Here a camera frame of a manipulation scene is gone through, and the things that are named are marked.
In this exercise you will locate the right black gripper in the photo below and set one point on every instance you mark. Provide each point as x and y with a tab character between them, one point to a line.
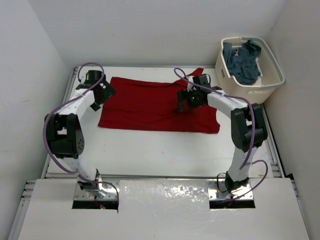
182	95

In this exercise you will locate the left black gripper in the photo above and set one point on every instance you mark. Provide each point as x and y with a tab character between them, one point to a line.
108	92

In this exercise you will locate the red t shirt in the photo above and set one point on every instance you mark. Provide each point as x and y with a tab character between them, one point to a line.
153	106

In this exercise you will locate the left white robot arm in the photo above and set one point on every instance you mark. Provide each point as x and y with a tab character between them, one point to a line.
64	136

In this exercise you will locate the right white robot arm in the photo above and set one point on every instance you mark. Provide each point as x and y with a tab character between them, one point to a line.
247	124

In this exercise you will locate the blue t shirt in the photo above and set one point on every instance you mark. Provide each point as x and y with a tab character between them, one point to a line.
242	62

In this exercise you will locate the cream laundry basket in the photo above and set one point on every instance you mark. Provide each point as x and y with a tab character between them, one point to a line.
271	76

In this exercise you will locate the reflective foil panel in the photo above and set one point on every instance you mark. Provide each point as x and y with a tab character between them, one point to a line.
164	195

